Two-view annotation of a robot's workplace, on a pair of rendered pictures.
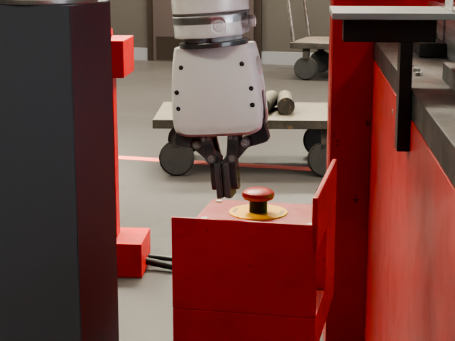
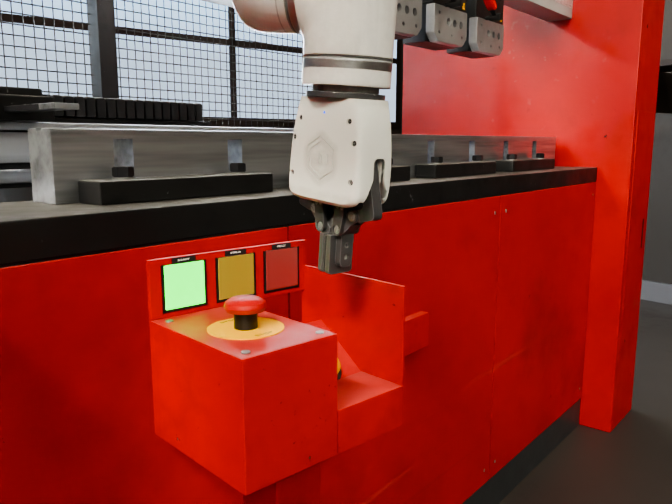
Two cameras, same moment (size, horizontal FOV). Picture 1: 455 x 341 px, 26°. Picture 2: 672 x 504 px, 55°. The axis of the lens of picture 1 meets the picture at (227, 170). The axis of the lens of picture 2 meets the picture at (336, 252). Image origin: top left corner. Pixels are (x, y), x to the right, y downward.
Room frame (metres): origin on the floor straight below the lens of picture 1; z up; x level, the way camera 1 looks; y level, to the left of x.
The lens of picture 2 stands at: (1.59, 0.36, 0.95)
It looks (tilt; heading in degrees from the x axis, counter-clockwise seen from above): 10 degrees down; 215
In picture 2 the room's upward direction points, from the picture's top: straight up
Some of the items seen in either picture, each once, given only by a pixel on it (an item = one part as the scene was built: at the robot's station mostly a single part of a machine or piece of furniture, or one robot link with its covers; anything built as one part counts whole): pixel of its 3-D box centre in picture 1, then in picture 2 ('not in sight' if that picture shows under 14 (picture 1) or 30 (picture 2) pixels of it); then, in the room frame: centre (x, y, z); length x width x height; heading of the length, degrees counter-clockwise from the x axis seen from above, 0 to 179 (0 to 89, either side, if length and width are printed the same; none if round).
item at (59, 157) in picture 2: not in sight; (405, 155); (0.30, -0.35, 0.92); 1.68 x 0.06 x 0.10; 176
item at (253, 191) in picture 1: (258, 202); (245, 316); (1.17, -0.04, 0.79); 0.04 x 0.04 x 0.04
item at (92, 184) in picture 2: not in sight; (186, 186); (0.96, -0.34, 0.89); 0.30 x 0.05 x 0.03; 176
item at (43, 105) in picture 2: not in sight; (21, 102); (1.07, -0.57, 1.01); 0.26 x 0.12 x 0.05; 86
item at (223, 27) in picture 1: (214, 26); (345, 76); (1.08, 0.01, 1.01); 0.09 x 0.08 x 0.03; 78
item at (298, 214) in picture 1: (258, 247); (279, 346); (1.12, -0.04, 0.75); 0.20 x 0.16 x 0.18; 168
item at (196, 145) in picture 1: (210, 167); (348, 242); (1.08, 0.02, 0.86); 0.03 x 0.03 x 0.07; 78
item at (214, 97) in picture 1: (217, 83); (342, 143); (1.08, 0.01, 0.95); 0.10 x 0.07 x 0.11; 78
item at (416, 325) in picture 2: not in sight; (403, 336); (0.55, -0.21, 0.58); 0.15 x 0.02 x 0.07; 176
